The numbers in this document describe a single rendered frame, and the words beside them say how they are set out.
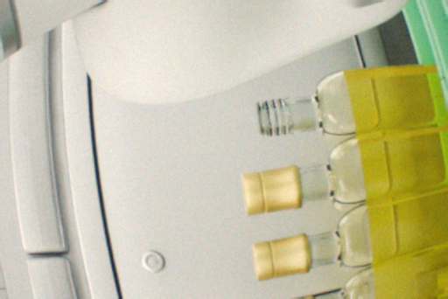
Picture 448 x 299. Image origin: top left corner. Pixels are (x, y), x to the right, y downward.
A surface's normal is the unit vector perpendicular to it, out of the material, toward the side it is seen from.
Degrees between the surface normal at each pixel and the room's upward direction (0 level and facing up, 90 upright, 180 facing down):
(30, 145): 90
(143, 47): 76
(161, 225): 90
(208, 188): 90
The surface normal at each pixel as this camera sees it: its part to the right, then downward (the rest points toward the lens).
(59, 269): 0.00, -0.28
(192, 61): 0.29, 0.66
